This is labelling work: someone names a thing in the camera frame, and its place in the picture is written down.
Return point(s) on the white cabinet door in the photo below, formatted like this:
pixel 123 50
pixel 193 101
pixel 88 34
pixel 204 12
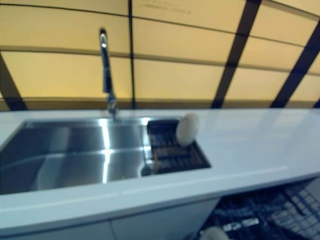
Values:
pixel 162 220
pixel 50 232

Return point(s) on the black sink drying rack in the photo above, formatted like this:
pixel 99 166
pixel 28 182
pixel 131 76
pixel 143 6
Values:
pixel 175 157

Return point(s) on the stainless steel sink basin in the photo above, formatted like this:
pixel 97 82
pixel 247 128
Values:
pixel 75 155

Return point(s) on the dishwasher lower rack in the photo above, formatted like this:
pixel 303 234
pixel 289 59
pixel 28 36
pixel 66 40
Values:
pixel 240 222

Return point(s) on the chrome gooseneck kitchen faucet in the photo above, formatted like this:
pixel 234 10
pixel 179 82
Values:
pixel 107 75

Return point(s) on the white round plate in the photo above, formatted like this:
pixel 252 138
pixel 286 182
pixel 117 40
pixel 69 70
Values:
pixel 187 130
pixel 217 234

